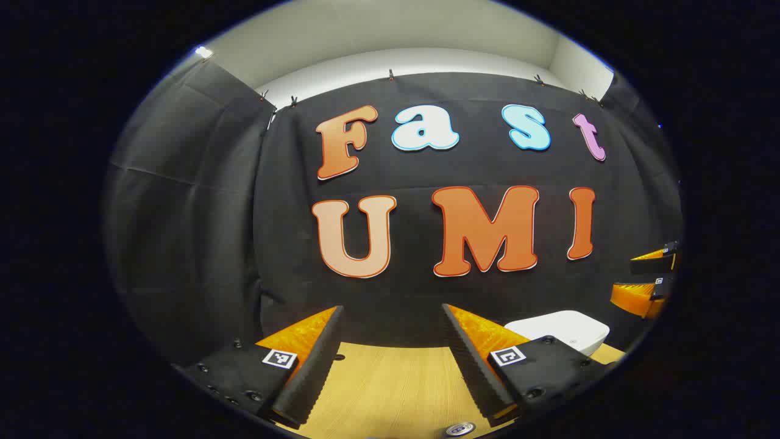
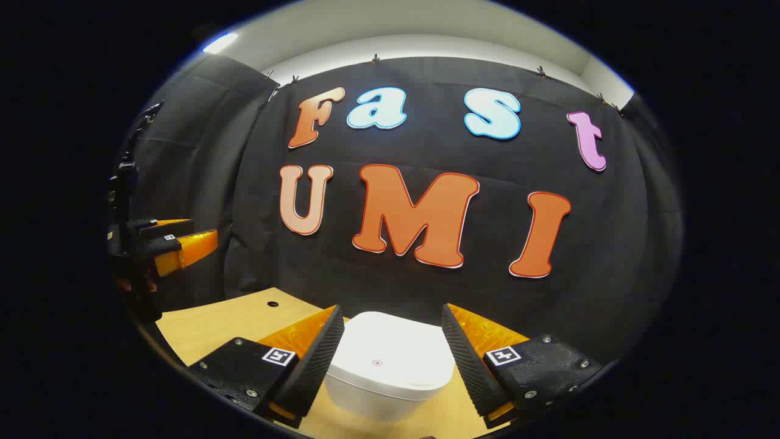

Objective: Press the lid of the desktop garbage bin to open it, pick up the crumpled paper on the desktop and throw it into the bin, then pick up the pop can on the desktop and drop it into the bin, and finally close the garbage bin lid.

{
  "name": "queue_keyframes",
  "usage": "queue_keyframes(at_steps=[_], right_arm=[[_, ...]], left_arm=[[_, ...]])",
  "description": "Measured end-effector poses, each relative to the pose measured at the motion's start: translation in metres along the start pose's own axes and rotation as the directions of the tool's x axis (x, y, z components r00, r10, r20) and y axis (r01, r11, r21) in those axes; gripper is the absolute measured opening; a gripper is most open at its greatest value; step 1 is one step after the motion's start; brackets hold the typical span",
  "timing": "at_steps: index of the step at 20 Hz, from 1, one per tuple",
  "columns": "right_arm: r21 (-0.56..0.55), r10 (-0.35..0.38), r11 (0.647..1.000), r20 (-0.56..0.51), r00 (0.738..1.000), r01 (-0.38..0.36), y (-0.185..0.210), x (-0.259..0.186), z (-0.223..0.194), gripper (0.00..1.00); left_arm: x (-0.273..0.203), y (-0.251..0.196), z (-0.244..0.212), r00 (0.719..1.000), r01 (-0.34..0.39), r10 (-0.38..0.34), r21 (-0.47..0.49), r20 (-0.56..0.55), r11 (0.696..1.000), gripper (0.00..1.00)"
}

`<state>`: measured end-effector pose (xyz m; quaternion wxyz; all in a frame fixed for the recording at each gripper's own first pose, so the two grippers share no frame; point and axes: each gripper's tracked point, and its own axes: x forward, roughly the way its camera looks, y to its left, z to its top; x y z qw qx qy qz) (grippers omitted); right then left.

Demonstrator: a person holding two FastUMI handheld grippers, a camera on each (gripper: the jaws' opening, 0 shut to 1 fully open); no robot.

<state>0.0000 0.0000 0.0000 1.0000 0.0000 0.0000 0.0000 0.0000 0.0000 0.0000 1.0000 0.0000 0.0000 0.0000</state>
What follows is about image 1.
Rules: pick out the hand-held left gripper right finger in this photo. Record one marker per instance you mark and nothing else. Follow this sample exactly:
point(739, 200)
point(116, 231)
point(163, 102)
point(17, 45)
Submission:
point(472, 366)

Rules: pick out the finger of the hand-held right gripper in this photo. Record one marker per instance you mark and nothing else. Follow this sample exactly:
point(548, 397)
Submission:
point(640, 299)
point(661, 252)

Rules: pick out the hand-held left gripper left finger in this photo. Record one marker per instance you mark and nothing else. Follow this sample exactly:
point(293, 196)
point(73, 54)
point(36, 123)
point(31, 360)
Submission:
point(314, 366)

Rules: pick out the white desktop garbage bin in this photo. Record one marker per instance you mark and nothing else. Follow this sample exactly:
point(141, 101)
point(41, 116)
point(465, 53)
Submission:
point(567, 329)

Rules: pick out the wooden desktop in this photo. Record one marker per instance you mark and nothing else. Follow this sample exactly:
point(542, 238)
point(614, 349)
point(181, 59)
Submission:
point(396, 390)

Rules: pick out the black backdrop cloth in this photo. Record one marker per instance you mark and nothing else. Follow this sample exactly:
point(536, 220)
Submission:
point(426, 171)

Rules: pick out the white ceiling light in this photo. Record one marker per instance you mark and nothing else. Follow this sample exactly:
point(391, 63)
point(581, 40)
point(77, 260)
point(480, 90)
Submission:
point(203, 52)

